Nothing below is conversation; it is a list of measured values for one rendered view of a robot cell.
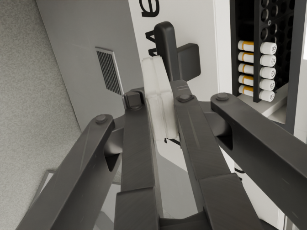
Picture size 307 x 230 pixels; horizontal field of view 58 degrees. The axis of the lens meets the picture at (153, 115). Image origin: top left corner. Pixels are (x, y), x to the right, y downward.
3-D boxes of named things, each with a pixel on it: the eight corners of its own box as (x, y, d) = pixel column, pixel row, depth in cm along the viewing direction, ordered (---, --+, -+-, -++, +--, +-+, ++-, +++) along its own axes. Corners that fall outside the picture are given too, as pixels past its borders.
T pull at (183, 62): (165, 112, 24) (176, 117, 23) (150, 23, 20) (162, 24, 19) (194, 96, 26) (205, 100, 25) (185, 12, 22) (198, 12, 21)
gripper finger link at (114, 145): (154, 149, 14) (98, 159, 14) (149, 106, 19) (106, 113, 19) (150, 125, 14) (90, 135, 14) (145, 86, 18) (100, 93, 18)
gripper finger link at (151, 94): (166, 140, 16) (154, 143, 16) (157, 91, 22) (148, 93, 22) (158, 94, 15) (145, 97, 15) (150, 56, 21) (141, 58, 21)
